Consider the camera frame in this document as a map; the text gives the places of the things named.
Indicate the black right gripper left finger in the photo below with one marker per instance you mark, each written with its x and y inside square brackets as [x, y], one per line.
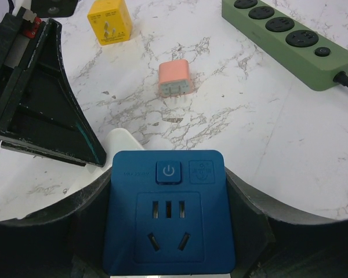
[62, 240]

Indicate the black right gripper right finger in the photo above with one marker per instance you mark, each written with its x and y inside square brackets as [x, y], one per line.
[273, 239]

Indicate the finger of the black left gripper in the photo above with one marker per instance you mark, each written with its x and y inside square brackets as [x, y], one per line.
[39, 114]

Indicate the blue cube socket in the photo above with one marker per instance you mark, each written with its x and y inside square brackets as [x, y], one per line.
[168, 214]

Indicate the yellow cube socket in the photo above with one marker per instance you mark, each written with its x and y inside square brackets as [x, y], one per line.
[110, 21]

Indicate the green power strip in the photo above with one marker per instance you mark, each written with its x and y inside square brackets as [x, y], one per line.
[315, 60]

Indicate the pink plug adapter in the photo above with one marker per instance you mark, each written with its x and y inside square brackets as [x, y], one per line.
[174, 79]

